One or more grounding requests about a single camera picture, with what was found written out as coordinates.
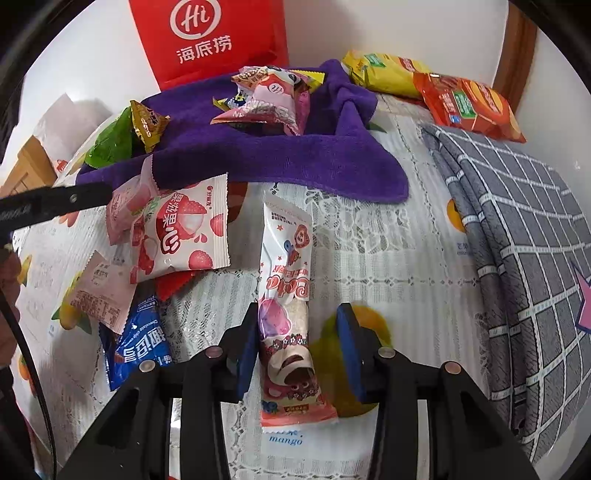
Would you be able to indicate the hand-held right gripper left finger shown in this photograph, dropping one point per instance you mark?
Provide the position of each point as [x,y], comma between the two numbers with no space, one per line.
[249,346]

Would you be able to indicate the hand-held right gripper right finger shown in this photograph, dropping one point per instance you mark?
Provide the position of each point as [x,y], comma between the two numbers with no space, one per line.
[353,350]

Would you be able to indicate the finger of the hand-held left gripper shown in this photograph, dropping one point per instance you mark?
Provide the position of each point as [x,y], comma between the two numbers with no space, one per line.
[74,198]

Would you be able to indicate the pale pink snack packet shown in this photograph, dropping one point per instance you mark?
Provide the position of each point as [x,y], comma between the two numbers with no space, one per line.
[124,203]

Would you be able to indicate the green snack packet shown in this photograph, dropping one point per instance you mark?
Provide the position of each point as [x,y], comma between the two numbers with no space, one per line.
[111,143]

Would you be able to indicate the long pink white snack bar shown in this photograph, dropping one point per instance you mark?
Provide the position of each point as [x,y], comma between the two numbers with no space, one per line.
[286,277]

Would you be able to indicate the red snack packet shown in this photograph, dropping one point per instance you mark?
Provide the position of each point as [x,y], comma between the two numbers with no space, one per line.
[173,284]

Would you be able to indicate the small white pink packet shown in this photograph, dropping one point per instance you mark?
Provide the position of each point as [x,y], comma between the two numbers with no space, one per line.
[101,295]

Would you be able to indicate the gold snack packet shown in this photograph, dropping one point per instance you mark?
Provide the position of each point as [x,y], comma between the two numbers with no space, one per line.
[147,124]

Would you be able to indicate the blue cookie packet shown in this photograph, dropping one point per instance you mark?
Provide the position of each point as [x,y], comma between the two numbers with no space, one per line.
[134,346]

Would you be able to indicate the white lychee candy packet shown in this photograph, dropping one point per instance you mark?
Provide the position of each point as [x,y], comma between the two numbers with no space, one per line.
[184,230]

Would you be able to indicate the purple towel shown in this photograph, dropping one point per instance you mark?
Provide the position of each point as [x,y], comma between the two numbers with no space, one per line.
[300,157]

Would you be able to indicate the brown white snack packet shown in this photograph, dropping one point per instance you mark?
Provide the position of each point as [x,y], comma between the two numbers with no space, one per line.
[251,76]

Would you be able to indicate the pink round logo snack packet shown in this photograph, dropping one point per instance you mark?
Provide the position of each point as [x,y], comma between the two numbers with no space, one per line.
[268,99]

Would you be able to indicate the yellow edged snack packet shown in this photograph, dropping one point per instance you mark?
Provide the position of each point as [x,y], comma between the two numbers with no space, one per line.
[311,79]

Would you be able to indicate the person's left hand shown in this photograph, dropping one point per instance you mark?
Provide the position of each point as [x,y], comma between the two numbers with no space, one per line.
[8,323]

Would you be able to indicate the wooden headboard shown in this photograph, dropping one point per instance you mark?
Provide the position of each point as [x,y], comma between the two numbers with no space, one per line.
[27,166]

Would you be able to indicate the white shopping bag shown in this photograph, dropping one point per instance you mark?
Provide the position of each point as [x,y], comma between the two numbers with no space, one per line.
[60,124]

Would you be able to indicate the grey checked cloth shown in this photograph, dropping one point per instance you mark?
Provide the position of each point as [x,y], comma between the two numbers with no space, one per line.
[508,230]

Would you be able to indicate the red paper bag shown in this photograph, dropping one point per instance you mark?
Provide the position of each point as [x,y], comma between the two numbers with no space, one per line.
[207,46]

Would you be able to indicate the orange chips bag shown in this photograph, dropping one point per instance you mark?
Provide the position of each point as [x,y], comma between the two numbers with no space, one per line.
[466,106]

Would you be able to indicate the yellow chips bag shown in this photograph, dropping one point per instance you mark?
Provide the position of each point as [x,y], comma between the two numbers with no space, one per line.
[383,74]

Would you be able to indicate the brown door frame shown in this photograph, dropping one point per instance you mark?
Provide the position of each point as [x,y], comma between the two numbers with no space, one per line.
[517,55]

